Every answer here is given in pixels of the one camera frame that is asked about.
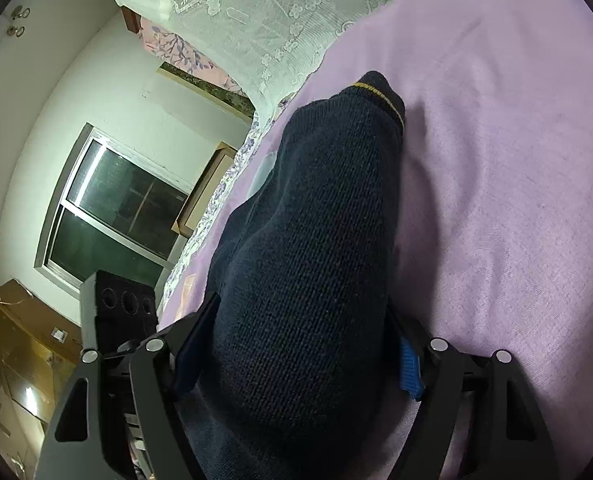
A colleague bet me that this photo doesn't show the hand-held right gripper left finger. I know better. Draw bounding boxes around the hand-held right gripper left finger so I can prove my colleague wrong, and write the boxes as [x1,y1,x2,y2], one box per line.
[34,293,222,480]

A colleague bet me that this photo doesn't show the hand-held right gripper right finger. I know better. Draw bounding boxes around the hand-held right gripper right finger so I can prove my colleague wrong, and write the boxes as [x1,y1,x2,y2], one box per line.
[386,305,560,480]

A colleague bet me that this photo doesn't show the navy knit sweater yellow stripes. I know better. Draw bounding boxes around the navy knit sweater yellow stripes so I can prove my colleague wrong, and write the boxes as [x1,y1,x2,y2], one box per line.
[179,71,408,480]

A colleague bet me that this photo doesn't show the wooden cabinet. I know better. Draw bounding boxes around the wooden cabinet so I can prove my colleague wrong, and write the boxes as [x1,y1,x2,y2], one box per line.
[0,280,84,480]

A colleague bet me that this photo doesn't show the metal framed window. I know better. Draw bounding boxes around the metal framed window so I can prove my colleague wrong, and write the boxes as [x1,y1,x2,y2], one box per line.
[34,122,192,288]

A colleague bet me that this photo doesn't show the white purple floral bedding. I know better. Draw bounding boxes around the white purple floral bedding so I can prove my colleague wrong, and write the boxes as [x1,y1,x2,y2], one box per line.
[159,0,567,311]

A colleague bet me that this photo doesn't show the purple bed sheet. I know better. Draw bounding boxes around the purple bed sheet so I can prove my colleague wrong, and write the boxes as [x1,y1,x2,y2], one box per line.
[156,0,593,480]

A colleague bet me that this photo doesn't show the dark patterned valance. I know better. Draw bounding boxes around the dark patterned valance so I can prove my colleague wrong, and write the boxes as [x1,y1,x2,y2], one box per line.
[157,61,256,118]

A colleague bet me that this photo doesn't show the pink floral curtain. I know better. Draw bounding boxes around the pink floral curtain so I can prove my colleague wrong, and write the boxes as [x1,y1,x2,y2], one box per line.
[121,5,247,96]

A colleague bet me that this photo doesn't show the white lace cloth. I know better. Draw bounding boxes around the white lace cloth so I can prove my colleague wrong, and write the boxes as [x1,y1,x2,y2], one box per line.
[96,0,457,111]

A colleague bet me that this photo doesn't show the wooden frame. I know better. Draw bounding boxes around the wooden frame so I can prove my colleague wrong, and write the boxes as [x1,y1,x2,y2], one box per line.
[171,141,238,237]

